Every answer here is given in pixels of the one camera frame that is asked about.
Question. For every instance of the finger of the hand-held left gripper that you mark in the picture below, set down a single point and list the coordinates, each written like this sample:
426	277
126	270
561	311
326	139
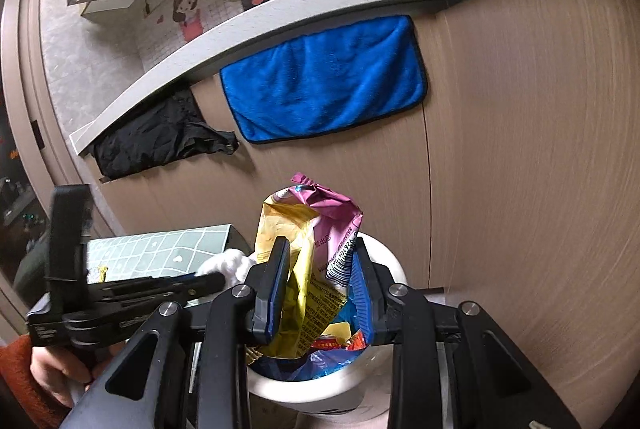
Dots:
200	288
135	285

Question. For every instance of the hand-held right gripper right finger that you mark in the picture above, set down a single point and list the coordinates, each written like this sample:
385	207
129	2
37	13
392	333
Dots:
362	304

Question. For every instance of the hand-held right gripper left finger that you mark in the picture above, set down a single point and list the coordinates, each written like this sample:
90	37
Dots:
276	306

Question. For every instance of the white tissue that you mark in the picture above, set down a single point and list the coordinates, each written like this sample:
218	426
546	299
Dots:
225	265

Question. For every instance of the yellow purple snack bag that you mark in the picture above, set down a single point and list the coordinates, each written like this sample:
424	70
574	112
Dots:
295	269

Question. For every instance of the white trash bin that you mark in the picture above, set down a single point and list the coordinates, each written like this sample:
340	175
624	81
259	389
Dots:
310	396

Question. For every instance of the person's left forearm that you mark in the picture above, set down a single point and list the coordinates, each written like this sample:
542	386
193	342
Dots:
20	384

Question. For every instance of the person's left hand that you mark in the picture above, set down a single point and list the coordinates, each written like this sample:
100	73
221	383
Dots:
55	366

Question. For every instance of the small yellow scrap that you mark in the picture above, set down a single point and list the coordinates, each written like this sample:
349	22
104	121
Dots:
103	273

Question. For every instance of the green checked table cover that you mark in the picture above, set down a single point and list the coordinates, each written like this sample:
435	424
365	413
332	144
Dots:
160	249

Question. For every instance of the black cloth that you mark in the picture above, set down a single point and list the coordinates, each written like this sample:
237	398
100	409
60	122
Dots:
155	134

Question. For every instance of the blue towel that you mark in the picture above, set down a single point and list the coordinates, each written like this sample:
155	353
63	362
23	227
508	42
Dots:
325	74

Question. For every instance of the white kitchen countertop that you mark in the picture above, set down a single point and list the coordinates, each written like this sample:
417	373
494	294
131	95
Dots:
280	16

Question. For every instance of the brown door frame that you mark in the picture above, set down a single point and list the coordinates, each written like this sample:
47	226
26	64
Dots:
50	119

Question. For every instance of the girl wall sticker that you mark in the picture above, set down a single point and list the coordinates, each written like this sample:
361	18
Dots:
187	14

